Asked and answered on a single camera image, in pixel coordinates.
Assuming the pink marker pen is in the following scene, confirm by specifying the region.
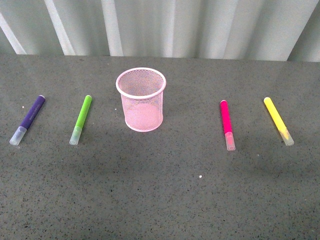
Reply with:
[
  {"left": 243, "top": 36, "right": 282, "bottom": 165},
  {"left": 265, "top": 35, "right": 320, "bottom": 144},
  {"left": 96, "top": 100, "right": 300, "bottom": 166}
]
[{"left": 220, "top": 100, "right": 236, "bottom": 151}]

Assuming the purple marker pen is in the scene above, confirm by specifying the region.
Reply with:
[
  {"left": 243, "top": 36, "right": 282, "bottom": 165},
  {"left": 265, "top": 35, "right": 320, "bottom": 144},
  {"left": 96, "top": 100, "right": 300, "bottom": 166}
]
[{"left": 9, "top": 95, "right": 46, "bottom": 146}]

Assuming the pink mesh pen cup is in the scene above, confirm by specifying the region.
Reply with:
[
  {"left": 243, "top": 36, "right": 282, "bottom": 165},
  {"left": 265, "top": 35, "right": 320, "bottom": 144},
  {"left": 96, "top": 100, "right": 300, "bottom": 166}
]
[{"left": 115, "top": 67, "right": 167, "bottom": 132}]

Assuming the green marker pen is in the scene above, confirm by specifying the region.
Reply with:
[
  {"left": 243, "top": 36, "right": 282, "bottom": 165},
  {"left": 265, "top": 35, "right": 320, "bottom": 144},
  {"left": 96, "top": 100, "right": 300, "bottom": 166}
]
[{"left": 69, "top": 95, "right": 92, "bottom": 146}]

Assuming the yellow marker pen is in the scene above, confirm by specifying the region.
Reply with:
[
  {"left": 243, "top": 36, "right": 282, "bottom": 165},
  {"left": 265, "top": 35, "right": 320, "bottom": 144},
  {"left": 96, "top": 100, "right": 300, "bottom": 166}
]
[{"left": 263, "top": 97, "right": 295, "bottom": 146}]

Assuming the white pleated curtain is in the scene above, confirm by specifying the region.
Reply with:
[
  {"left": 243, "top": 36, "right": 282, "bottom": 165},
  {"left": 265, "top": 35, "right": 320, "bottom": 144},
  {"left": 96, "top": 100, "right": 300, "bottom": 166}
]
[{"left": 0, "top": 0, "right": 320, "bottom": 62}]

